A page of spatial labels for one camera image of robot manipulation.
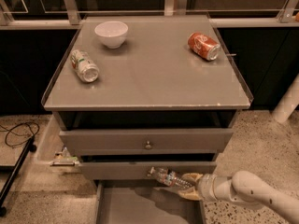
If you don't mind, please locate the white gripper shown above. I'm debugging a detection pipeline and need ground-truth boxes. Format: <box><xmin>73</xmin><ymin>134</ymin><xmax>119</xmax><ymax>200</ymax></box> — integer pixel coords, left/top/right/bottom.
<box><xmin>178</xmin><ymin>173</ymin><xmax>217</xmax><ymax>202</ymax></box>

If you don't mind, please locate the clear plastic water bottle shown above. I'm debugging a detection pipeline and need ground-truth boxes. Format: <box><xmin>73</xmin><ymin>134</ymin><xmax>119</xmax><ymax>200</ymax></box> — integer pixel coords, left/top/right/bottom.
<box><xmin>149</xmin><ymin>167</ymin><xmax>192</xmax><ymax>189</ymax></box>

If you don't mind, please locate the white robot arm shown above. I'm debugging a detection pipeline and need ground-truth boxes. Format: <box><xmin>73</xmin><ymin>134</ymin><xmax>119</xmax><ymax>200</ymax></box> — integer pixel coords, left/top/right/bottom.
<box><xmin>178</xmin><ymin>171</ymin><xmax>299</xmax><ymax>224</ymax></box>

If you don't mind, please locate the grey top drawer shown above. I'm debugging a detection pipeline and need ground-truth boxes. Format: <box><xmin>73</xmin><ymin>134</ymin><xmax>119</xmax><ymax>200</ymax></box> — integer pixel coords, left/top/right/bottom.
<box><xmin>59</xmin><ymin>128</ymin><xmax>233</xmax><ymax>156</ymax></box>

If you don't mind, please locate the round top drawer knob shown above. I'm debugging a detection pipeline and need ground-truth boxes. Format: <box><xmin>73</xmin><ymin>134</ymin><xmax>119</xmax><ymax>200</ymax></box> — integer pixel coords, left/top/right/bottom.
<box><xmin>144</xmin><ymin>141</ymin><xmax>153</xmax><ymax>150</ymax></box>

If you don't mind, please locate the grey open bottom drawer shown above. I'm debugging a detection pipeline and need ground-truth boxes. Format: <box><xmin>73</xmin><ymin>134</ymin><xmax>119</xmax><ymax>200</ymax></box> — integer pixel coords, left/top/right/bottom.
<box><xmin>94</xmin><ymin>180</ymin><xmax>206</xmax><ymax>224</ymax></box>

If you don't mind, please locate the grey middle drawer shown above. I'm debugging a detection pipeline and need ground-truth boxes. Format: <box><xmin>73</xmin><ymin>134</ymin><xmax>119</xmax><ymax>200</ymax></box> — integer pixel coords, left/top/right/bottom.
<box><xmin>79</xmin><ymin>161</ymin><xmax>217</xmax><ymax>180</ymax></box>

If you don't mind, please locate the grey drawer cabinet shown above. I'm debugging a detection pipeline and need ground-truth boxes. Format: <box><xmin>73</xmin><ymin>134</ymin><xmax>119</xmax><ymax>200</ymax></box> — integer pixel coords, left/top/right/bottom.
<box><xmin>41</xmin><ymin>14</ymin><xmax>254</xmax><ymax>224</ymax></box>

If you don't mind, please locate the red soda can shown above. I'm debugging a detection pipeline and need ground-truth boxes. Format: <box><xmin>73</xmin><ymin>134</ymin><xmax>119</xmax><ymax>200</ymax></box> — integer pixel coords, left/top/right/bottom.
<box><xmin>188</xmin><ymin>32</ymin><xmax>221</xmax><ymax>61</ymax></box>

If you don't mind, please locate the silver green soda can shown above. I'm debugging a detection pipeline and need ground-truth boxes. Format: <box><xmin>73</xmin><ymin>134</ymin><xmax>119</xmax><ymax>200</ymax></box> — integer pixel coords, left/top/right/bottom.
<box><xmin>70</xmin><ymin>49</ymin><xmax>99</xmax><ymax>83</ymax></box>

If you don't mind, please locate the black rolling stand base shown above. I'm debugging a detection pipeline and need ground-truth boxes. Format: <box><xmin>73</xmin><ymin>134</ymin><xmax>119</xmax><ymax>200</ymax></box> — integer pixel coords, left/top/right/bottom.
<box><xmin>0</xmin><ymin>137</ymin><xmax>37</xmax><ymax>217</ymax></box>

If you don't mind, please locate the white ceramic bowl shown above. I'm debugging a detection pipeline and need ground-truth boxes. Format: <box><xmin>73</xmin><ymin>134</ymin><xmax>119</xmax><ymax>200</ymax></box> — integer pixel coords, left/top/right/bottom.
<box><xmin>94</xmin><ymin>21</ymin><xmax>128</xmax><ymax>49</ymax></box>

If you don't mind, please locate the white cylindrical post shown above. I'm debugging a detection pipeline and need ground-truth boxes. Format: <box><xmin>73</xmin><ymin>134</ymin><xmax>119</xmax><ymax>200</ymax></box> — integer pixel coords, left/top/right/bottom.
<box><xmin>272</xmin><ymin>74</ymin><xmax>299</xmax><ymax>123</ymax></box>

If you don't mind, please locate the metal railing frame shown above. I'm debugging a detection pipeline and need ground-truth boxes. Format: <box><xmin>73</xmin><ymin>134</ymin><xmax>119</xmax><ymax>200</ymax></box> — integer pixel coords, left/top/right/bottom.
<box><xmin>0</xmin><ymin>0</ymin><xmax>299</xmax><ymax>29</ymax></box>

